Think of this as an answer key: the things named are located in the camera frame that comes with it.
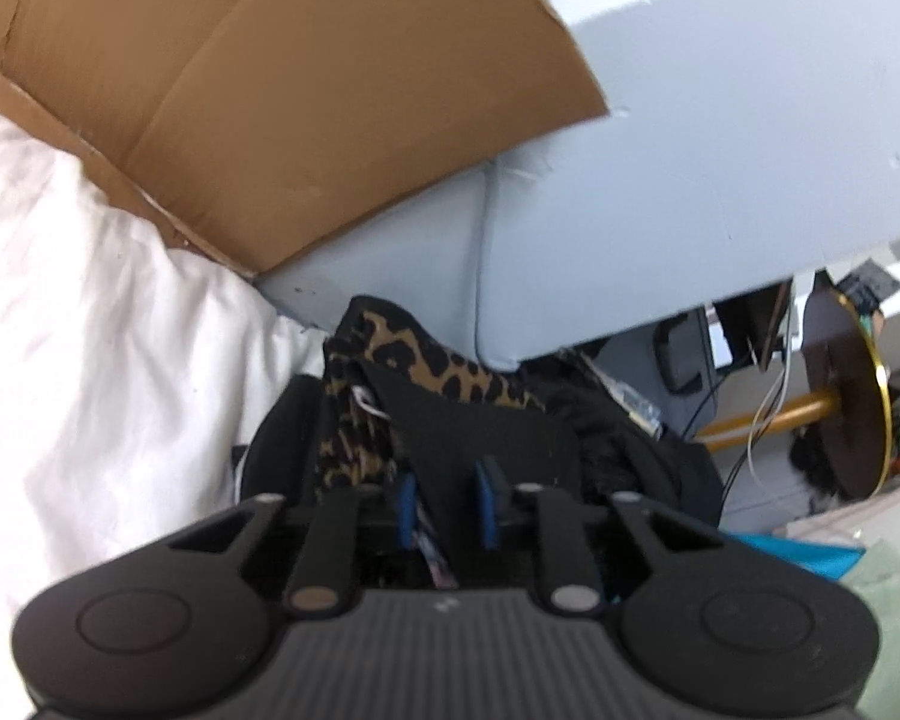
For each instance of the black chair back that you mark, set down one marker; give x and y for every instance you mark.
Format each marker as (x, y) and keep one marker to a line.
(682, 352)

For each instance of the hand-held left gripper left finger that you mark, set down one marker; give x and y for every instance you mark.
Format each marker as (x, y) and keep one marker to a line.
(407, 510)

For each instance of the teal printed cloth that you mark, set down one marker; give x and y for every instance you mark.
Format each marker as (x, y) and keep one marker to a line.
(795, 559)

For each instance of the leopard print garment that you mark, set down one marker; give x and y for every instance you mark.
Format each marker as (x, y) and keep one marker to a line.
(420, 360)

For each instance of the bear print bedsheet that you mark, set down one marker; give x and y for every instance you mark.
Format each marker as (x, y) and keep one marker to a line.
(120, 352)

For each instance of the flattened cardboard sheet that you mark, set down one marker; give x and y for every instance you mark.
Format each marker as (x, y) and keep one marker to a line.
(270, 90)

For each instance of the round table with gold rim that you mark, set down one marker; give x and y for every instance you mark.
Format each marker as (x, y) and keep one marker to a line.
(840, 390)

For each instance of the black folded garment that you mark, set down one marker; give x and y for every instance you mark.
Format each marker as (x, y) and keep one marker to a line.
(630, 450)

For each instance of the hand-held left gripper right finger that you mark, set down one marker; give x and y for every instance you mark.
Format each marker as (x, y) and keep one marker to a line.
(487, 502)

